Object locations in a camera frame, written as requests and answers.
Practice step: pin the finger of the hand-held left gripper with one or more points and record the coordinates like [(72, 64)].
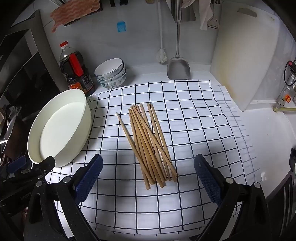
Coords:
[(17, 163), (47, 164)]

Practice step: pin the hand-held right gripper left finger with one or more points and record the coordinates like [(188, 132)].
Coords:
[(89, 178)]

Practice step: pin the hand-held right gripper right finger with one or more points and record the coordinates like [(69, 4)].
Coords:
[(208, 183)]

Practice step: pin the large white bowl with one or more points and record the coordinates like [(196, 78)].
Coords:
[(69, 139)]

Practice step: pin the pile of wooden chopsticks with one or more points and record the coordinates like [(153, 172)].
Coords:
[(148, 148)]

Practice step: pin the metal wok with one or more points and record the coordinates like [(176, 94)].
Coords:
[(9, 132)]

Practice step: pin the white checked cloth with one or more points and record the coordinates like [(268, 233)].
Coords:
[(111, 208)]

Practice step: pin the steel range hood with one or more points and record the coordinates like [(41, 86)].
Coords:
[(23, 69)]

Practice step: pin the floral ceramic bowl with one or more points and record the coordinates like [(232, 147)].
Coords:
[(122, 75), (107, 66), (113, 85)]

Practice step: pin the gas valve with red knob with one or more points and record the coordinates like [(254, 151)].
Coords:
[(288, 97)]

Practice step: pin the metal spatula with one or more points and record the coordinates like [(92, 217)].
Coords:
[(178, 69)]

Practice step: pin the white cutting board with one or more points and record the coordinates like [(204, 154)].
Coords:
[(245, 58)]

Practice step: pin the white dish brush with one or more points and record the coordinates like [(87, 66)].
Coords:
[(161, 56)]

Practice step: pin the pink striped rag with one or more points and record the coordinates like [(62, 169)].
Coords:
[(74, 11)]

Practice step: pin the metal peeler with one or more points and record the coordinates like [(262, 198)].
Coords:
[(213, 24)]

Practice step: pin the white hanging cloth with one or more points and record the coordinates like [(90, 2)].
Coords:
[(204, 16)]

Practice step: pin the blue wall hook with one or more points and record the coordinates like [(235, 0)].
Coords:
[(121, 26)]

